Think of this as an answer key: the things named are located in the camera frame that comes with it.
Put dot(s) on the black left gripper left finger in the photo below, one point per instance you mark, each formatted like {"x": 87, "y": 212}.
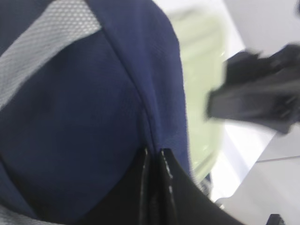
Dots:
{"x": 127, "y": 202}

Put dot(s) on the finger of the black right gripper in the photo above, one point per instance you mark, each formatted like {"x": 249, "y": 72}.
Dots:
{"x": 273, "y": 106}
{"x": 247, "y": 66}

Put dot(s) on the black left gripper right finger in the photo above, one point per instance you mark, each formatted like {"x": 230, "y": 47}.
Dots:
{"x": 180, "y": 201}

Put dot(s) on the green lidded glass container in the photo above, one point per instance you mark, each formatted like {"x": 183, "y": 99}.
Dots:
{"x": 202, "y": 52}

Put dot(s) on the navy blue lunch bag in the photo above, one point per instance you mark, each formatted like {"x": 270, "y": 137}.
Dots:
{"x": 84, "y": 85}

